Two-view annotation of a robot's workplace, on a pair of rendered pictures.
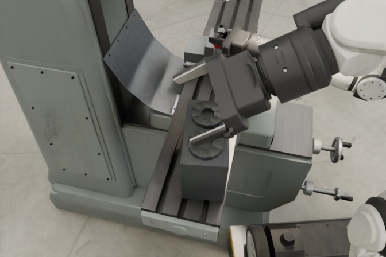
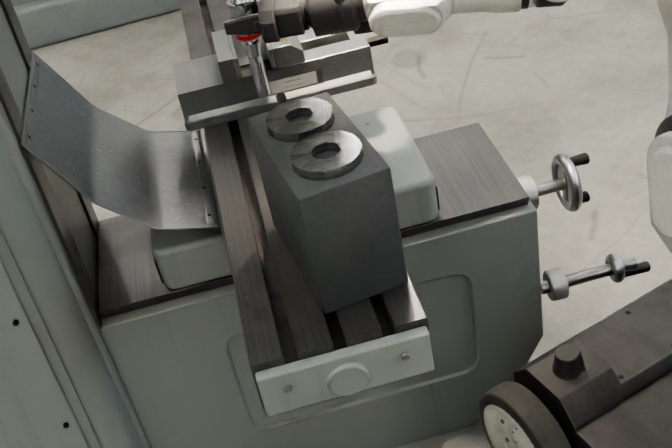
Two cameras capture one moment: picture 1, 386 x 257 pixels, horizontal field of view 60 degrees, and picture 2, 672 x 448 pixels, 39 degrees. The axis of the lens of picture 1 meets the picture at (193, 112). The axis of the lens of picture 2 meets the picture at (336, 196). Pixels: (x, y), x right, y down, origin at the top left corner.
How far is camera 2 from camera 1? 0.51 m
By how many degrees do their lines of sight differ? 19
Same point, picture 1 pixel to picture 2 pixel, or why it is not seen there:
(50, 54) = not seen: outside the picture
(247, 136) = not seen: hidden behind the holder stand
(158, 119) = (182, 259)
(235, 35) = not seen: outside the picture
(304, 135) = (492, 171)
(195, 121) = (284, 136)
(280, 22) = not seen: hidden behind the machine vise
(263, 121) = (401, 166)
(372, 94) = not seen: outside the picture
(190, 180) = (330, 244)
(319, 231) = (620, 329)
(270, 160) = (453, 245)
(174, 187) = (298, 306)
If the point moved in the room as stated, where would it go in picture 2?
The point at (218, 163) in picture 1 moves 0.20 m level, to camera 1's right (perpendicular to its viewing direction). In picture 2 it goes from (368, 170) to (509, 111)
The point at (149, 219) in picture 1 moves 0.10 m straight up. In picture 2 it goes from (278, 384) to (261, 326)
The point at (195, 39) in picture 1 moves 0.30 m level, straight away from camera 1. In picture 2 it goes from (188, 69) to (145, 14)
